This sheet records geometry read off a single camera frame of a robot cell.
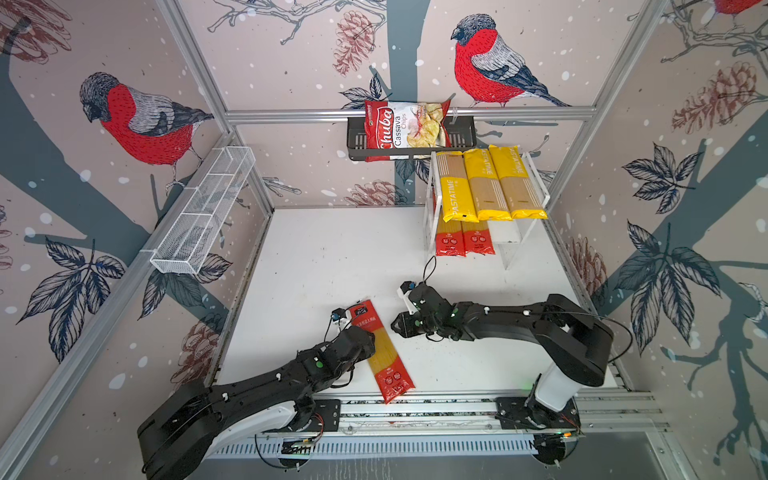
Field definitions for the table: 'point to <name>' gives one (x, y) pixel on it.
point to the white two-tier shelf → (507, 231)
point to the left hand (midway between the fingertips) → (372, 341)
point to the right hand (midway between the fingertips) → (389, 333)
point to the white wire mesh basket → (185, 248)
